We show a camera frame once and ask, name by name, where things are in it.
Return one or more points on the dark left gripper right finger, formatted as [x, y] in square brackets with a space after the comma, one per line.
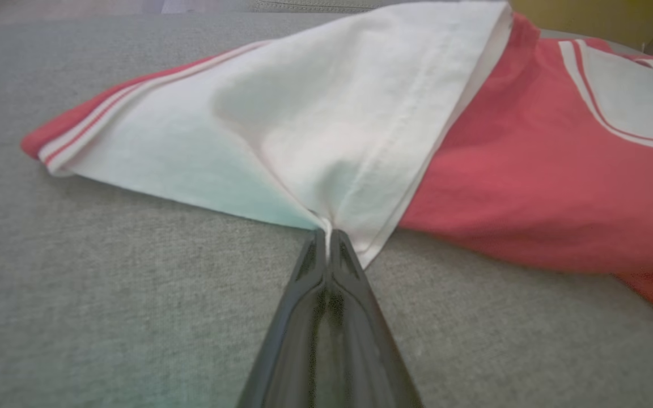
[366, 362]

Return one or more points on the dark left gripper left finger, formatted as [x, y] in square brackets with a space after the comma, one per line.
[289, 351]

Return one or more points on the red jersey shirt number 23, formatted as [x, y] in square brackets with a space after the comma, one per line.
[360, 113]

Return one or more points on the yellow sofa back cushion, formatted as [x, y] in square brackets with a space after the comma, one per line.
[598, 20]

